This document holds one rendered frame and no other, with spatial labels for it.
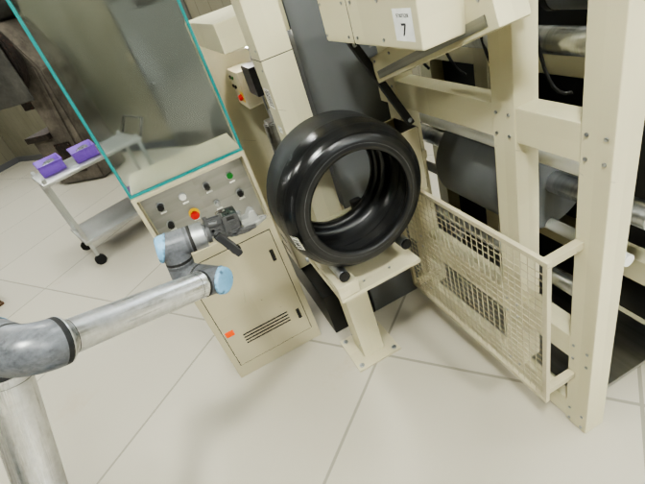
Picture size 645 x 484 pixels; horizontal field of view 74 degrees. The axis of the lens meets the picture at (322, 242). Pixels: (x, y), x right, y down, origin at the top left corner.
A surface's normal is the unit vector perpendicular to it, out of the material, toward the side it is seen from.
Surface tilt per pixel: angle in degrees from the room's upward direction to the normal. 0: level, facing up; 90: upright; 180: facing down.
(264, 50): 90
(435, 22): 90
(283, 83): 90
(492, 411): 0
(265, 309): 90
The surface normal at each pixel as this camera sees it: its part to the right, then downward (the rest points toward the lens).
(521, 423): -0.28, -0.79
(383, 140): 0.44, 0.26
